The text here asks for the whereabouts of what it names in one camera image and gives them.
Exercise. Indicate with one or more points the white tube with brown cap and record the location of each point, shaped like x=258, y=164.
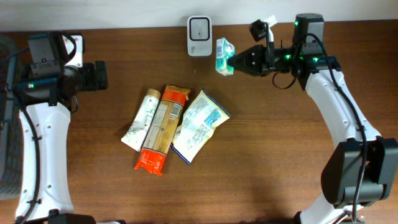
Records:
x=139, y=128

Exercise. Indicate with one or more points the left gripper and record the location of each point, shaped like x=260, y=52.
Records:
x=94, y=83

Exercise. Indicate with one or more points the teal tissue pack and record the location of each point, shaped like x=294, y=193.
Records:
x=224, y=51

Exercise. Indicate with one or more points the orange spaghetti package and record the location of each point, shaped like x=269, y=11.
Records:
x=162, y=130

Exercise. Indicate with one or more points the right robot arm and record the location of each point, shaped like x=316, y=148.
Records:
x=362, y=168

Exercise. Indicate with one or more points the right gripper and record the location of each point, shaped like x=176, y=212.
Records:
x=259, y=60

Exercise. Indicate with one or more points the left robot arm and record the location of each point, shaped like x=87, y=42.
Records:
x=46, y=95

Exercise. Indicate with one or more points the cream snack bag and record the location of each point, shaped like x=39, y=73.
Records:
x=198, y=125

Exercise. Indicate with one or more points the grey plastic mesh basket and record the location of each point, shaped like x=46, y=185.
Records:
x=11, y=136

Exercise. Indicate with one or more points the white barcode scanner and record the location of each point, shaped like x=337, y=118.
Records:
x=199, y=36

